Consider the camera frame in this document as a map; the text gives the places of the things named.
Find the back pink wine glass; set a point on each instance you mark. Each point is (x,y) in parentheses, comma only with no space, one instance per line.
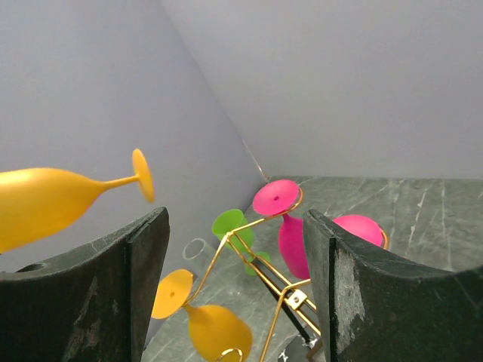
(275,198)

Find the green wine glass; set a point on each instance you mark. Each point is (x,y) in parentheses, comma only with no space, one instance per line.
(234,231)

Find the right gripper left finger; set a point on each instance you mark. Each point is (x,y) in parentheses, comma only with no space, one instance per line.
(93,303)

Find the orange wine glass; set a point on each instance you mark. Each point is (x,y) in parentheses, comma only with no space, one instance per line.
(216,333)
(39,202)

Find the gold wire wine glass rack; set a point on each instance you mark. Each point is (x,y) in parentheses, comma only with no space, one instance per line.
(288,295)

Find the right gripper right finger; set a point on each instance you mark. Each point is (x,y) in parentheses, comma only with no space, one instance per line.
(374,305)

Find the clear wine glass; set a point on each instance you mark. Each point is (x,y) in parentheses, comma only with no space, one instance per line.
(198,255)

